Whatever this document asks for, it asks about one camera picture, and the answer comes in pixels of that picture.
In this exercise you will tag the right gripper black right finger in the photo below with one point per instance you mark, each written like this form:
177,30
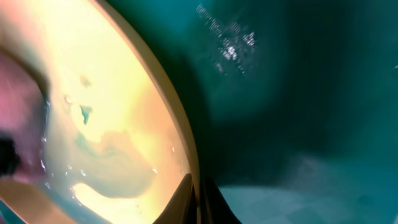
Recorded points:
214,209

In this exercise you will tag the blue plastic tray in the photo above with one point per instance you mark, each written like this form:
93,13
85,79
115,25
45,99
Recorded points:
292,104

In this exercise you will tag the brown sponge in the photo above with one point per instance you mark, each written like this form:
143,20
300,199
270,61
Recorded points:
22,121

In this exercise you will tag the yellow plate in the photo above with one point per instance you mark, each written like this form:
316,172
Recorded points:
118,142

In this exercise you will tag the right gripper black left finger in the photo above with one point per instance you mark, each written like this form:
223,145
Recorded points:
182,207

